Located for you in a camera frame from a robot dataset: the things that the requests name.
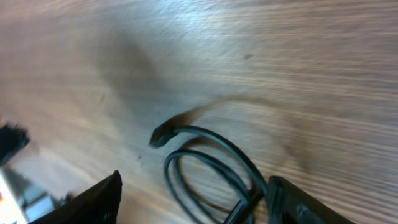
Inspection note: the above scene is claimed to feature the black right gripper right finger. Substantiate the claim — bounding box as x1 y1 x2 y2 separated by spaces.
266 176 354 224

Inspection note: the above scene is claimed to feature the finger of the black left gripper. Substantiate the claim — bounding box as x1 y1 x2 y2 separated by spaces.
1 124 30 165

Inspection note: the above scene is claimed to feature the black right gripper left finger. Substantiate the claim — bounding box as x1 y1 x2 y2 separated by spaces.
32 171 123 224

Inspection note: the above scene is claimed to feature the thick black cable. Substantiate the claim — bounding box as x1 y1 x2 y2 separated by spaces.
149 124 270 224

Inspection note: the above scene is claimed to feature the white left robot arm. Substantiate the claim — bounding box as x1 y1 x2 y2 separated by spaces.
1 124 55 223

